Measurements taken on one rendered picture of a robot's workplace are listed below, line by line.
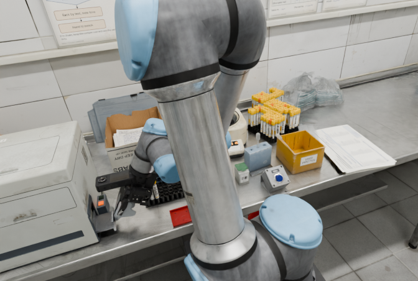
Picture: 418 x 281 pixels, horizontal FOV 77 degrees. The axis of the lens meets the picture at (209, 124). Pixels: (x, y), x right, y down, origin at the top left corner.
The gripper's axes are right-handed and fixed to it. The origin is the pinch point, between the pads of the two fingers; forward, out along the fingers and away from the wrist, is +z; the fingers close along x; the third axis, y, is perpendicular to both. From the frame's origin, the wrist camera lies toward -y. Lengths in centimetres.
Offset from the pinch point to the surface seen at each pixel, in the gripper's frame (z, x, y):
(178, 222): -5.6, -6.0, 18.6
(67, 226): 0.8, -4.4, -12.9
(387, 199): -8, 30, 198
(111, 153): -6.8, 25.1, -2.9
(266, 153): -31, 7, 49
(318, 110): -49, 38, 95
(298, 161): -35, -1, 57
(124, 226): 3.2, -0.8, 3.8
